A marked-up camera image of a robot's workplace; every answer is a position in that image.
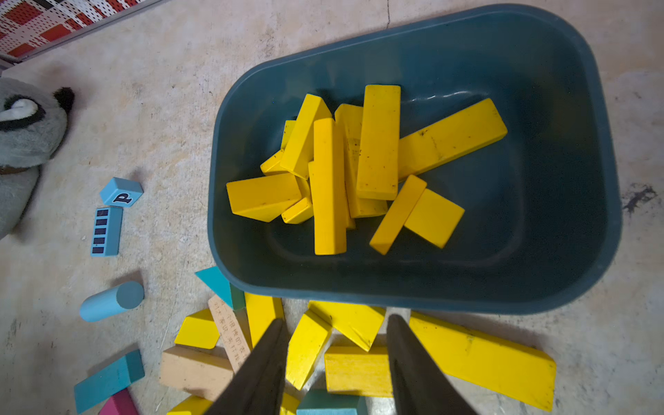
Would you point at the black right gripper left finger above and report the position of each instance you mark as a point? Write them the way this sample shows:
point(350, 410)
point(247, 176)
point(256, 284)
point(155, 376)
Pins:
point(258, 386)

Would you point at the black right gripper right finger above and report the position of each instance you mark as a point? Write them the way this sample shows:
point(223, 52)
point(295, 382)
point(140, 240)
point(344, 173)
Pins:
point(419, 386)

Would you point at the yellow angled block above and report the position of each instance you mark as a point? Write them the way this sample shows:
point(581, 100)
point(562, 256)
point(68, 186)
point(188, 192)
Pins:
point(261, 311)

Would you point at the yellow rectangular block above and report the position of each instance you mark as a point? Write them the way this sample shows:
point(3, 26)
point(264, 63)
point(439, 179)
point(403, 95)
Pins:
point(434, 218)

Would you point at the yellow bar block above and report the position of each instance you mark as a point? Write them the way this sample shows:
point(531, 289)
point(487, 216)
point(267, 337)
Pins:
point(264, 198)

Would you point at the large yellow block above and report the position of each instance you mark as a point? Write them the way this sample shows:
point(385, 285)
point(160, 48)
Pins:
point(450, 138)

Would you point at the long yellow block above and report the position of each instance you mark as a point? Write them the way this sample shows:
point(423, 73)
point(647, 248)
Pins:
point(504, 367)
point(328, 189)

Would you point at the printed natural wood block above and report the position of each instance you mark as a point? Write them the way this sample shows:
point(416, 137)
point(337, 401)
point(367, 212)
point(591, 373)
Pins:
point(231, 333)

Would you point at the yellow block pile centre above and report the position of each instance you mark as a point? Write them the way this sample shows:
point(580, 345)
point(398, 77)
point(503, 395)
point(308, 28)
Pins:
point(343, 335)

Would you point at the small teal block centre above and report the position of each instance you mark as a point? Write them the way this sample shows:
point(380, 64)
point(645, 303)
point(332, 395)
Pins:
point(320, 402)

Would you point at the long yellow block by bin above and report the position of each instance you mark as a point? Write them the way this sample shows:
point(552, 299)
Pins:
point(504, 367)

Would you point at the magenta block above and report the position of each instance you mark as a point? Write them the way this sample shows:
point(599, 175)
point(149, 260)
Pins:
point(120, 403)

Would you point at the light blue cylinder block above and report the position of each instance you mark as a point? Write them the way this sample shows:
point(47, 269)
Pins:
point(112, 302)

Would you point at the blue striped block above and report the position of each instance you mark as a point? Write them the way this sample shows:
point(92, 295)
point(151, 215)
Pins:
point(107, 231)

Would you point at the dark teal plastic bin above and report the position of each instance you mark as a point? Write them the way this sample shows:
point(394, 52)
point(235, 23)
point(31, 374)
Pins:
point(543, 212)

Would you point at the small light blue cube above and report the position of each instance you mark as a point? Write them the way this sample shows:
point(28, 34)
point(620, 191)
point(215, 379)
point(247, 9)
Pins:
point(121, 193)

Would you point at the grey plush husky toy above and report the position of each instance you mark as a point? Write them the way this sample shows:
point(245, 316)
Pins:
point(33, 125)

